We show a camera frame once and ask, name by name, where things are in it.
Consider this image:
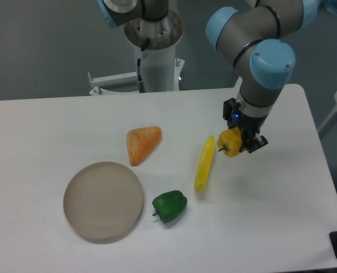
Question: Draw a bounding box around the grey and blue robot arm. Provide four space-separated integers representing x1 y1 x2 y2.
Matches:
97 1 320 157

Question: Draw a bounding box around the orange triangular bread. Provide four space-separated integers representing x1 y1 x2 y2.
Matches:
126 126 162 166

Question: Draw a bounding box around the yellow bell pepper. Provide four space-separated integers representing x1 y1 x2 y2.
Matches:
216 127 243 158

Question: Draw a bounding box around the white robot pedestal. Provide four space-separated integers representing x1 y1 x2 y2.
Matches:
89 10 184 96

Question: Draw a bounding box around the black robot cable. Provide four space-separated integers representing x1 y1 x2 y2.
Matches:
136 38 151 93

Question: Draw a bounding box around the yellow corn cob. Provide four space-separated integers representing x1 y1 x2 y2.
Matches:
194 135 216 192

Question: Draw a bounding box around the beige round plate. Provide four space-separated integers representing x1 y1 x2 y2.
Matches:
63 162 144 242

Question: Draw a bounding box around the green bell pepper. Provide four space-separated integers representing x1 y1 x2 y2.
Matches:
152 190 188 224

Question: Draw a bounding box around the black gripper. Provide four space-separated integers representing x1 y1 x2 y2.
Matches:
223 98 268 154

